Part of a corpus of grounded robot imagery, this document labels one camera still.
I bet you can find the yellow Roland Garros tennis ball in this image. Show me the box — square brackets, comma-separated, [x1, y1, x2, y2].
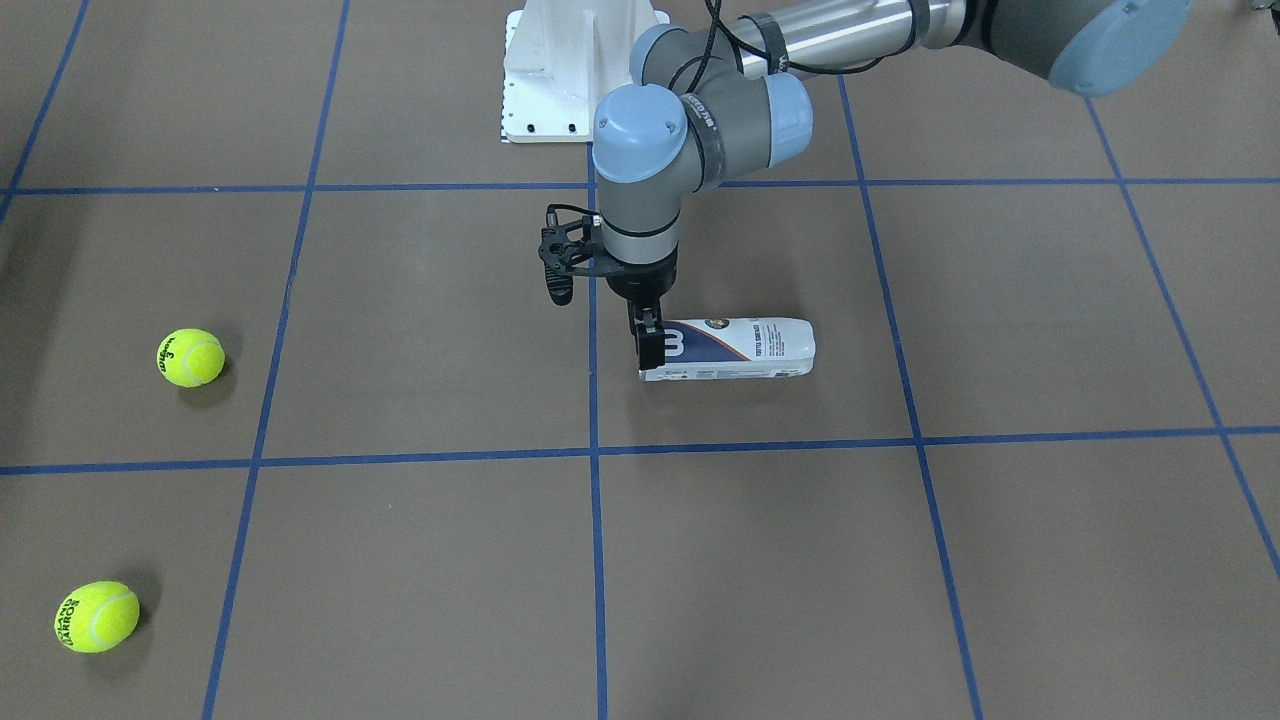
[52, 582, 141, 653]

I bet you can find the white blue tennis ball can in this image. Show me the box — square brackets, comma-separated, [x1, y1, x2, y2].
[637, 316, 817, 382]

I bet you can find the yellow Wilson tennis ball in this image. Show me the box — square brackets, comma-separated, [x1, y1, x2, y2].
[155, 328, 227, 388]

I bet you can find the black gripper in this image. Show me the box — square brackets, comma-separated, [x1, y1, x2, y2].
[607, 252, 678, 372]

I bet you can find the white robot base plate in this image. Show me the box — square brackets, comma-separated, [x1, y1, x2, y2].
[500, 1, 669, 143]

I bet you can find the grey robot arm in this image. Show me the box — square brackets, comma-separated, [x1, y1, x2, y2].
[541, 1, 1190, 373]

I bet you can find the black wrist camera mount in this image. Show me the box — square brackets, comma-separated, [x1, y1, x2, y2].
[538, 202, 625, 307]

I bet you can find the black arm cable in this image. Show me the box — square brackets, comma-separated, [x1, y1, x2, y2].
[668, 0, 922, 96]

